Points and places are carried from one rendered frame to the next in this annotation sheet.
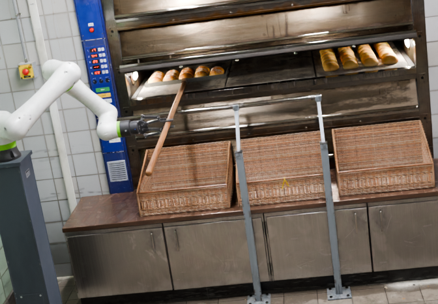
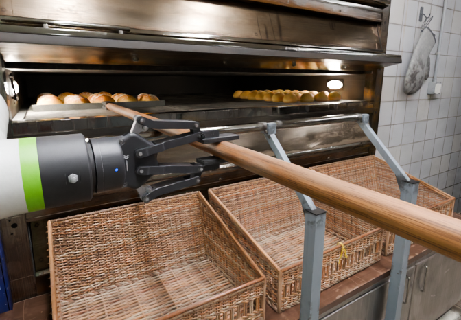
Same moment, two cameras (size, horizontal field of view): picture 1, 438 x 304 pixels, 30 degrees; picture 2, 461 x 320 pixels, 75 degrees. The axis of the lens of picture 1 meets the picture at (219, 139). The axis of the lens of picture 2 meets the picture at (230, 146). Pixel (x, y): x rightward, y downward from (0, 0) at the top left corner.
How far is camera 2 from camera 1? 4.13 m
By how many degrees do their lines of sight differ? 37
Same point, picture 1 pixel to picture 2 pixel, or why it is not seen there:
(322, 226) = (376, 307)
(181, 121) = not seen: hidden behind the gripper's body
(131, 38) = not seen: outside the picture
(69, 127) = not seen: outside the picture
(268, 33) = (261, 33)
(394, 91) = (355, 126)
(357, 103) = (330, 136)
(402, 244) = (429, 300)
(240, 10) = not seen: outside the picture
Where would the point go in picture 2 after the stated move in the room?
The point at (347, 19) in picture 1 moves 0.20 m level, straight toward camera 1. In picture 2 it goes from (334, 36) to (368, 30)
